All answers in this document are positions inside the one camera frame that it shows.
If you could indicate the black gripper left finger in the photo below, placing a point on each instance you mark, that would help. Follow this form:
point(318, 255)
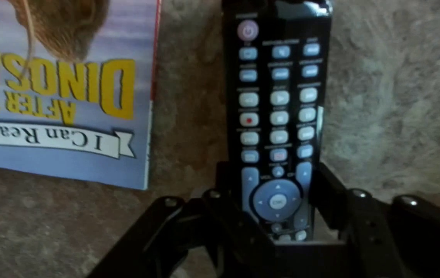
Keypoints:
point(177, 236)

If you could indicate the dinosaur children's book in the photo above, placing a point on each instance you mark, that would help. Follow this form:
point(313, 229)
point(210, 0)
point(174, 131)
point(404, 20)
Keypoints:
point(58, 102)

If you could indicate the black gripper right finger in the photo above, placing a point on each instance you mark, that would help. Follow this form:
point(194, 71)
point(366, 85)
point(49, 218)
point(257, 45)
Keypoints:
point(383, 232)

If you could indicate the black remote control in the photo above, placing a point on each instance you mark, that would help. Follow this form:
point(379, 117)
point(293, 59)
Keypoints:
point(278, 102)

